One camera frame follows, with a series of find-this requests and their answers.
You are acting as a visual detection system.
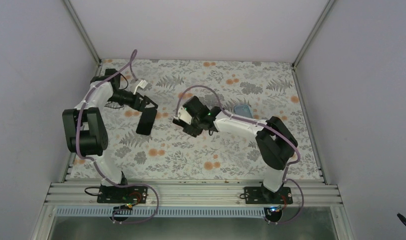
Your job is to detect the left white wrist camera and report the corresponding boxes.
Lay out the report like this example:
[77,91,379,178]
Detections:
[132,79,148,95]

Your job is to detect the floral patterned table mat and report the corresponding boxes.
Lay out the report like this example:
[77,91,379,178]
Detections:
[102,59,321,181]

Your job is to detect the light blue phone case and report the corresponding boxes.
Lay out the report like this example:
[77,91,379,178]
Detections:
[234,104,253,119]

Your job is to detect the black smartphone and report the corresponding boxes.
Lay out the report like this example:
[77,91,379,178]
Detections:
[136,107,157,136]

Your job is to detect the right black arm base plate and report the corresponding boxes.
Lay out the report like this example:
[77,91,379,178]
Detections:
[239,186,294,205]

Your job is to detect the aluminium mounting rail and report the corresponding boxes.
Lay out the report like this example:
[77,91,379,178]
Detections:
[44,179,343,207]

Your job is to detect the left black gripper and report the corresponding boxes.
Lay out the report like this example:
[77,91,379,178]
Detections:
[108,89,158,113]

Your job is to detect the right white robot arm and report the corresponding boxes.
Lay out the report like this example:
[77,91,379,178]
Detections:
[173,96,298,204]

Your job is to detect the slotted grey cable duct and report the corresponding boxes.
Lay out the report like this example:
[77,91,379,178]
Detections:
[55,206,282,219]

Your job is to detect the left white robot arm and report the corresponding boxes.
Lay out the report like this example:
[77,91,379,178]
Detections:
[62,68,158,203]

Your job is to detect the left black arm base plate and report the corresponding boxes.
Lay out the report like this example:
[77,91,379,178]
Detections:
[96,185,148,204]

